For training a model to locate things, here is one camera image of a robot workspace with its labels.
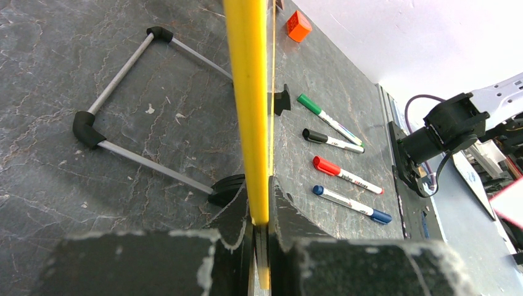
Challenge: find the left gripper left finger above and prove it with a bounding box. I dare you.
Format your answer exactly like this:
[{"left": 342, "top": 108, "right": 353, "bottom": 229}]
[{"left": 31, "top": 183, "right": 250, "bottom": 295}]

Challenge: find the yellow-framed whiteboard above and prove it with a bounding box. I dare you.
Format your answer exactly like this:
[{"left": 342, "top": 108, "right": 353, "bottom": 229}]
[{"left": 223, "top": 1, "right": 271, "bottom": 290}]

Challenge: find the orange semicircle block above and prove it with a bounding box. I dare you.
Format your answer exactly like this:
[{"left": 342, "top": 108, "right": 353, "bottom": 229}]
[{"left": 286, "top": 10, "right": 312, "bottom": 43}]

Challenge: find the grey whiteboard support frame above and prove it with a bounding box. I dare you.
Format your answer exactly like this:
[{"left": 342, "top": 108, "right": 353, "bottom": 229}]
[{"left": 72, "top": 26, "right": 232, "bottom": 195}]

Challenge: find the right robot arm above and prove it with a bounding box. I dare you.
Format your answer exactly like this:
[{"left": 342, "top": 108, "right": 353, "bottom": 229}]
[{"left": 397, "top": 73, "right": 522, "bottom": 164}]

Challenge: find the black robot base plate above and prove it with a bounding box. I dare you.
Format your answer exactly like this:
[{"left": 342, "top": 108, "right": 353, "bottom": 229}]
[{"left": 387, "top": 121, "right": 444, "bottom": 241}]

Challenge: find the green whiteboard marker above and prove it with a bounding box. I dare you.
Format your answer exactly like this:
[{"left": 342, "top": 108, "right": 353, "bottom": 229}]
[{"left": 297, "top": 94, "right": 364, "bottom": 147}]

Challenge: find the black whiteboard marker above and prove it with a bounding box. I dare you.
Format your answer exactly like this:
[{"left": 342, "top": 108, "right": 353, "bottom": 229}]
[{"left": 302, "top": 128, "right": 365, "bottom": 154}]

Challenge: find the black whiteboard clip foot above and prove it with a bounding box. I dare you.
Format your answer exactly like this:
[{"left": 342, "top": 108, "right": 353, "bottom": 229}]
[{"left": 273, "top": 83, "right": 291, "bottom": 116}]

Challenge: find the red whiteboard marker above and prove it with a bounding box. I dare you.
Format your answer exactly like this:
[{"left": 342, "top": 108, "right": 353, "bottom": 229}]
[{"left": 312, "top": 156, "right": 384, "bottom": 194}]

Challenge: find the blue whiteboard marker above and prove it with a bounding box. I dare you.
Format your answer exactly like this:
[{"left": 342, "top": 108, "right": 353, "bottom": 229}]
[{"left": 312, "top": 185, "right": 392, "bottom": 224}]

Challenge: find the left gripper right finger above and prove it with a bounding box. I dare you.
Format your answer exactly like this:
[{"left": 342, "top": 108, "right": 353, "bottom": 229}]
[{"left": 268, "top": 176, "right": 476, "bottom": 295}]

